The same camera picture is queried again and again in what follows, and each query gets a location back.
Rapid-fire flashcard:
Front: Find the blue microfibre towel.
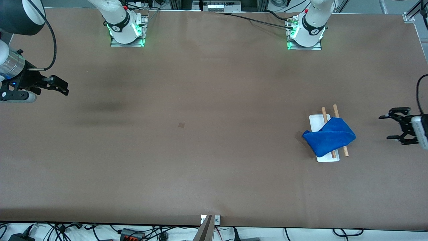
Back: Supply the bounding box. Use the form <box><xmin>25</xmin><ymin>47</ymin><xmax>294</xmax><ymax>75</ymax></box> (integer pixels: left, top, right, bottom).
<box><xmin>303</xmin><ymin>117</ymin><xmax>356</xmax><ymax>158</ymax></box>

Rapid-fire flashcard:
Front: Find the white rack with wooden bars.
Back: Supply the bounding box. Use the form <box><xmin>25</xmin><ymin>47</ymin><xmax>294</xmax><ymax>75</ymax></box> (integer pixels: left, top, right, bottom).
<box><xmin>309</xmin><ymin>104</ymin><xmax>349</xmax><ymax>163</ymax></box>

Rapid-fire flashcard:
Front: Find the black power adapter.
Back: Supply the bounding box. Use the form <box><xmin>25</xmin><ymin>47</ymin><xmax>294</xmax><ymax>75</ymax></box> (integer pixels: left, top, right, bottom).
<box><xmin>8</xmin><ymin>233</ymin><xmax>36</xmax><ymax>241</ymax></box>

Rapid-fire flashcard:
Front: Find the black box with red switches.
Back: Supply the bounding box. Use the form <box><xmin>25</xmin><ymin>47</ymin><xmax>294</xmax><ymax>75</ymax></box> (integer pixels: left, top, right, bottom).
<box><xmin>120</xmin><ymin>229</ymin><xmax>145</xmax><ymax>241</ymax></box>

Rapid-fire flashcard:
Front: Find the white power strip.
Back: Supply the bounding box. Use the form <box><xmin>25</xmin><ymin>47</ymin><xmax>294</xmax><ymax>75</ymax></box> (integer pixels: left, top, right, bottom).
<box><xmin>202</xmin><ymin>1</ymin><xmax>242</xmax><ymax>12</ymax></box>

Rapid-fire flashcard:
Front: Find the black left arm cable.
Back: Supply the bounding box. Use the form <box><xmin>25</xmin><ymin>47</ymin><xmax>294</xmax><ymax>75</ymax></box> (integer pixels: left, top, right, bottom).
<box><xmin>416</xmin><ymin>74</ymin><xmax>428</xmax><ymax>116</ymax></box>

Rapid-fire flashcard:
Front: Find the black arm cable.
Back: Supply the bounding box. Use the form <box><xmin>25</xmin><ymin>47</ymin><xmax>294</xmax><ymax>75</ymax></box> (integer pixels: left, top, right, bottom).
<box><xmin>416</xmin><ymin>74</ymin><xmax>428</xmax><ymax>116</ymax></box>
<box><xmin>27</xmin><ymin>0</ymin><xmax>57</xmax><ymax>71</ymax></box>

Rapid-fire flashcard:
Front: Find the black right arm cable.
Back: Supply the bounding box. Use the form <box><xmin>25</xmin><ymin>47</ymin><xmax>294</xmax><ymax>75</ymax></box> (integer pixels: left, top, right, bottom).
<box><xmin>27</xmin><ymin>0</ymin><xmax>57</xmax><ymax>71</ymax></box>

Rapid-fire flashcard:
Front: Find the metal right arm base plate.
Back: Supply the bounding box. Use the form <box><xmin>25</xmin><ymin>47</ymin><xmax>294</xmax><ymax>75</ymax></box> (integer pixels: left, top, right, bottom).
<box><xmin>110</xmin><ymin>15</ymin><xmax>148</xmax><ymax>48</ymax></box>

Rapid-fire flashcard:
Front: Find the aluminium frame corner bracket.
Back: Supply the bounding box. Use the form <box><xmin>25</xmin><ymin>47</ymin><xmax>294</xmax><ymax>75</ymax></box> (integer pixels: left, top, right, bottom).
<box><xmin>403</xmin><ymin>0</ymin><xmax>424</xmax><ymax>23</ymax></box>

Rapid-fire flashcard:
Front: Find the black looped floor cable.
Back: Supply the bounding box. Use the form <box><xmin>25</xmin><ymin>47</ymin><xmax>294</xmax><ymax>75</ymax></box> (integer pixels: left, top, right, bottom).
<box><xmin>332</xmin><ymin>228</ymin><xmax>364</xmax><ymax>237</ymax></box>

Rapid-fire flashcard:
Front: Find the short black table cable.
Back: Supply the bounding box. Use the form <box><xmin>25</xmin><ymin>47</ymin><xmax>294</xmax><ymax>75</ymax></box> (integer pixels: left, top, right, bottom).
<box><xmin>266</xmin><ymin>10</ymin><xmax>292</xmax><ymax>21</ymax></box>

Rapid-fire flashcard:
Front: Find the long black table cable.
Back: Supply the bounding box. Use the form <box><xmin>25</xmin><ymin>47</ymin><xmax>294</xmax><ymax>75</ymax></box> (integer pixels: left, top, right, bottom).
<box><xmin>216</xmin><ymin>12</ymin><xmax>295</xmax><ymax>30</ymax></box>

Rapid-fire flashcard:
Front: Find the brown wooden post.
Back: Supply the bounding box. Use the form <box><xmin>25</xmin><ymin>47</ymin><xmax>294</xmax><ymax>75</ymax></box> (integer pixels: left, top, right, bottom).
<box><xmin>193</xmin><ymin>215</ymin><xmax>215</xmax><ymax>241</ymax></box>

